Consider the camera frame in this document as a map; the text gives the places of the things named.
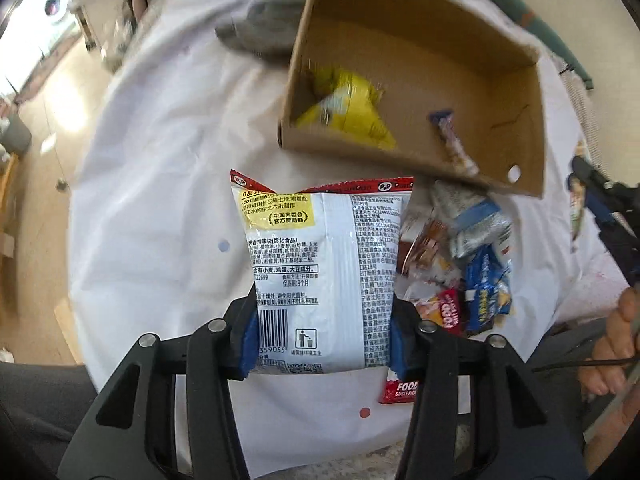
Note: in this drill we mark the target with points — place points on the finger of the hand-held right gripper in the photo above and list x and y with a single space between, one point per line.
597 205

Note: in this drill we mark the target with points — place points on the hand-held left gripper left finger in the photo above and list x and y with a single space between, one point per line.
247 345

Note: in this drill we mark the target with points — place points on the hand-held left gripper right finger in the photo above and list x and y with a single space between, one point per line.
400 345

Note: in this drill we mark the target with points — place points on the brown snack packet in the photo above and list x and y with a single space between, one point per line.
425 250

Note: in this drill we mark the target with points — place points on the white snack packet red edges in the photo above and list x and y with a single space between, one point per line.
325 270

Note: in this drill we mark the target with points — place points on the blue and yellow snack packet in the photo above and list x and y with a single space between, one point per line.
487 285

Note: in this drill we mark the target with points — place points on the grey speckled snack packet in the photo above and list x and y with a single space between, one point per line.
475 220

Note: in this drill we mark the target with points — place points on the cardboard box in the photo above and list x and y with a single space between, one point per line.
425 50

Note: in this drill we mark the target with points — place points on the person's right hand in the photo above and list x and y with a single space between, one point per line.
612 350

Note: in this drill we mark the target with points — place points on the red label snack packet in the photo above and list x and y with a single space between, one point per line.
397 390

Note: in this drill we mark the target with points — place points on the striped candy bar packet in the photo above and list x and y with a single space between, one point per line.
452 145

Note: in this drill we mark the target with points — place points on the white printed bedsheet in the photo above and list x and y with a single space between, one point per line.
175 160

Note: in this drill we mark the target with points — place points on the person's dark trousers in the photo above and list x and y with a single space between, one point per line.
35 420

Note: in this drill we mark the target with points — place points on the grey bin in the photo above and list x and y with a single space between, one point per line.
12 132

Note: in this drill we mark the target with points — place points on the grey sock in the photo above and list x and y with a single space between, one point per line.
265 25

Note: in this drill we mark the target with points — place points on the white washing machine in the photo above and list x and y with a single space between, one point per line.
52 2

